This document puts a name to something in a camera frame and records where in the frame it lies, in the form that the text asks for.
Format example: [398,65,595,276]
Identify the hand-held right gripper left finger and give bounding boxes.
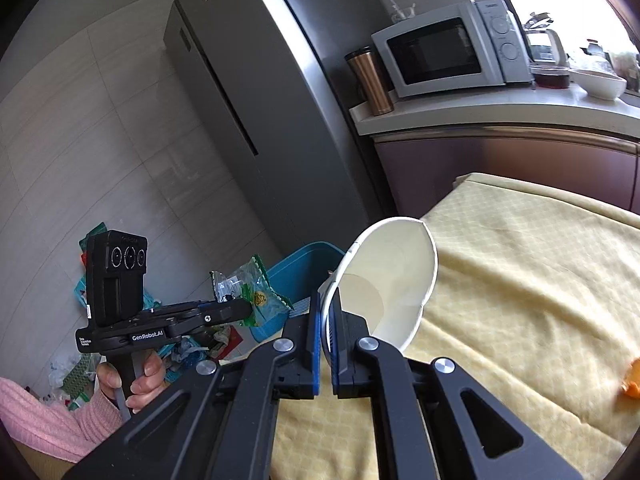
[62,296,322,480]

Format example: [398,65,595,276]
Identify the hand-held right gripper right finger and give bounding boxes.
[330,290,583,480]

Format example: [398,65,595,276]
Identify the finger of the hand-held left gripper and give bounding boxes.
[197,297,253,331]

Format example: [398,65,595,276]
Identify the green snack packet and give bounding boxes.
[210,254,294,332]

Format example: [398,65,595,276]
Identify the blue plastic bin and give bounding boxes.
[248,241,347,343]

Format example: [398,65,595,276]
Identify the white paper cup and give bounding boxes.
[320,217,439,354]

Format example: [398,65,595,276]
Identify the person's left forearm pink sleeve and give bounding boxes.
[0,376,126,464]

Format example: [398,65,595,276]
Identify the person's left hand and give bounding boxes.
[96,350,168,411]

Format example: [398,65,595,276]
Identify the teal plastic basket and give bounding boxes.
[74,275,173,378]

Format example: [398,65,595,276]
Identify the green packet with orange print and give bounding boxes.
[79,222,110,261]

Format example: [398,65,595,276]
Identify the yellow checked tablecloth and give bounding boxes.
[270,172,640,480]

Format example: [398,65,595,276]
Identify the silver refrigerator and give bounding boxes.
[163,0,397,271]

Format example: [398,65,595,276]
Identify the kitchen cabinet with white counter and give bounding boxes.
[348,84,640,221]

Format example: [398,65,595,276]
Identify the copper travel tumbler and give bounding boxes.
[344,46,395,117]

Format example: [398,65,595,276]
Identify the orange peel piece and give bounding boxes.
[620,357,640,399]

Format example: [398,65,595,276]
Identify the white microwave oven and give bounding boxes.
[371,0,533,99]

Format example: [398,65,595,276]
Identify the clear glassware on microwave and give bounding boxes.
[386,0,419,24]

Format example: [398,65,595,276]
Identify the red lidded food container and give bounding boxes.
[530,64,572,90]

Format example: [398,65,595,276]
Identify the white electric kettle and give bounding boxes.
[522,11,569,66]

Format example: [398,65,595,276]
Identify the white ceramic bowl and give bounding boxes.
[570,69,628,101]

